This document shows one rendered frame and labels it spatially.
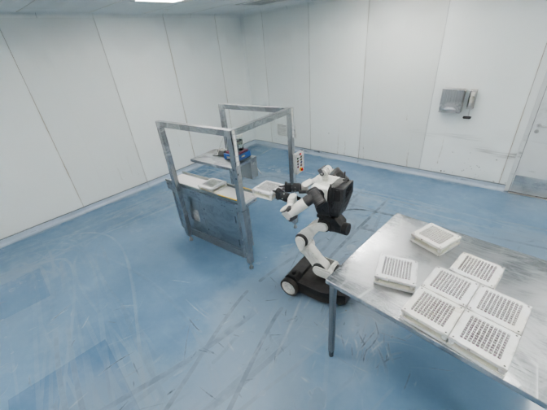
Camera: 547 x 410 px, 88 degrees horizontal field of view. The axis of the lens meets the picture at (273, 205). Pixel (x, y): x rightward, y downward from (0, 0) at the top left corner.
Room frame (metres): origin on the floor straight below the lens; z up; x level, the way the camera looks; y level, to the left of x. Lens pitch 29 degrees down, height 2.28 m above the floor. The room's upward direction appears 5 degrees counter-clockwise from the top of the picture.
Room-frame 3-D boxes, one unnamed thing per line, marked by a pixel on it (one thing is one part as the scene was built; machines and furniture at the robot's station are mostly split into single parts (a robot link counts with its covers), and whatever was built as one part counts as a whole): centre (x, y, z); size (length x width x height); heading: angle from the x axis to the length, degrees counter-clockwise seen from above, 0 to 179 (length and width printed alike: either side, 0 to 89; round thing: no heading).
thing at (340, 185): (2.13, -0.50, 1.12); 0.34 x 0.30 x 0.36; 141
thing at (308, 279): (2.18, -0.44, 0.19); 0.64 x 0.52 x 0.33; 51
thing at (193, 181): (3.16, 0.78, 0.81); 1.35 x 0.25 x 0.05; 51
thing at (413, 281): (1.40, -0.77, 0.92); 0.25 x 0.24 x 0.02; 151
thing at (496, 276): (1.33, -1.26, 0.92); 0.25 x 0.24 x 0.02; 130
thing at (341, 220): (2.11, -0.53, 0.85); 0.28 x 0.13 x 0.18; 51
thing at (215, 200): (3.16, 0.78, 0.77); 1.30 x 0.29 x 0.10; 51
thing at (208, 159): (2.92, 0.49, 1.25); 0.62 x 0.38 x 0.04; 51
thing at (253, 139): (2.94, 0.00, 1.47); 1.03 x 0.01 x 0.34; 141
